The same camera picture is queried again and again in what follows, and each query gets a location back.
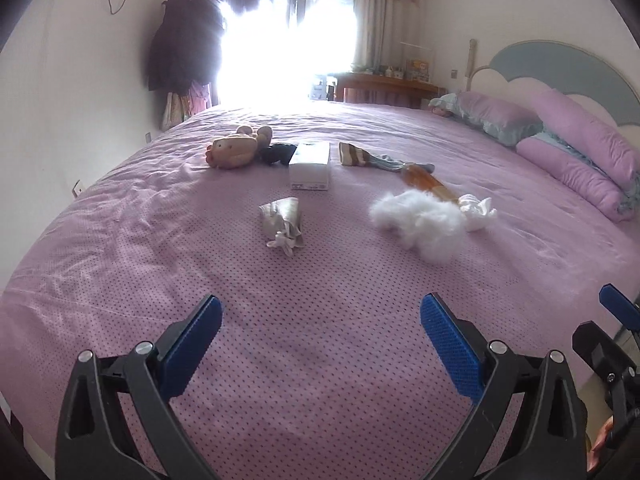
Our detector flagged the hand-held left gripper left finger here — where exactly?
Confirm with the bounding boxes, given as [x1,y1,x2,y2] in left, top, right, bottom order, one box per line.
[55,294,223,480]

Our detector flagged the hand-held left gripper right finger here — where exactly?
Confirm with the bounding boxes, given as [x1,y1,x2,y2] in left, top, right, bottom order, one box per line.
[419,292,588,480]

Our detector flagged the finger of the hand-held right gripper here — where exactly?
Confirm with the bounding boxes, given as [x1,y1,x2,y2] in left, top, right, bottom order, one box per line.
[599,284,640,333]
[571,320,640,453]

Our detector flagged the tan plush toy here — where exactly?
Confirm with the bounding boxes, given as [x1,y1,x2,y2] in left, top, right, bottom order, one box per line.
[206,125,274,170]

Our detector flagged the striped grey-blue sock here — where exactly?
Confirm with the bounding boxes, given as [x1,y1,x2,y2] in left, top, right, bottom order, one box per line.
[338,142,436,173]

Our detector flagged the person's right hand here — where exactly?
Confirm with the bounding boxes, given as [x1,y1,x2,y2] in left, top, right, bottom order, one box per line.
[587,417,619,468]

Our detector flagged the white cotton fluff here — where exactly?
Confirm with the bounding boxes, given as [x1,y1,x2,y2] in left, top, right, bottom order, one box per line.
[369,191,468,263]

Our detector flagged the bed with purple sheet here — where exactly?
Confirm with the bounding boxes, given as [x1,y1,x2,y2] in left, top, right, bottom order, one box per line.
[0,100,640,480]

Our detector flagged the white crumpled tissue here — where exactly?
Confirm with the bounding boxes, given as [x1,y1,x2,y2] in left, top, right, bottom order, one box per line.
[457,194,498,232]

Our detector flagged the long purple pillow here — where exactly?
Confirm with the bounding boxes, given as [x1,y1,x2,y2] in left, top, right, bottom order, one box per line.
[515,135,636,223]

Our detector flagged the grey crumpled bag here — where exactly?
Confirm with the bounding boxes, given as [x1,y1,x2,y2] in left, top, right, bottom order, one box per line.
[259,197,304,259]

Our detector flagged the orange sock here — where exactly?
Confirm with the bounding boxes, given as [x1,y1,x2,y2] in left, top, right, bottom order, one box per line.
[401,164,460,205]

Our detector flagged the large purple pillow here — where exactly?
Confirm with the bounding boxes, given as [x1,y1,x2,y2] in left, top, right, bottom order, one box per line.
[530,89,640,188]

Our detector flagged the dark cloth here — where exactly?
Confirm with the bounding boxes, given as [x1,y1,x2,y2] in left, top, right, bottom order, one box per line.
[259,143,298,166]

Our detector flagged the white cardboard box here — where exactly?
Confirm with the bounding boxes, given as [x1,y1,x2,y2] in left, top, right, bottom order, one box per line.
[289,141,332,192]

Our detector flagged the purple pillow with blue ruffle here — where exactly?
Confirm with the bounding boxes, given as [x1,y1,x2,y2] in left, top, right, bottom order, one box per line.
[428,91,545,147]

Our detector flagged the pink hanging garments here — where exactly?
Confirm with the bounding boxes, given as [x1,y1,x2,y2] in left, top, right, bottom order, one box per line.
[160,82,213,131]

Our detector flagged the blue and white headboard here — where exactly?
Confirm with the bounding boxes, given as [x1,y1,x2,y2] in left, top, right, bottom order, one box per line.
[467,39,640,131]

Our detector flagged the wooden desk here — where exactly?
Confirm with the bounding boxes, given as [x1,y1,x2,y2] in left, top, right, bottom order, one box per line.
[332,71,448,108]

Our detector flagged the row of small ornaments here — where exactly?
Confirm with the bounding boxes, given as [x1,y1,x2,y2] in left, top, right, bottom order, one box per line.
[350,64,406,79]

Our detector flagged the dark hanging coats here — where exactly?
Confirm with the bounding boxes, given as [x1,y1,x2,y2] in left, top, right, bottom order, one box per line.
[146,0,224,96]

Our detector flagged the pale patterned curtain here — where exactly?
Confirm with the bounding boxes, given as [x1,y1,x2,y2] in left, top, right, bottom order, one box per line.
[352,0,421,73]

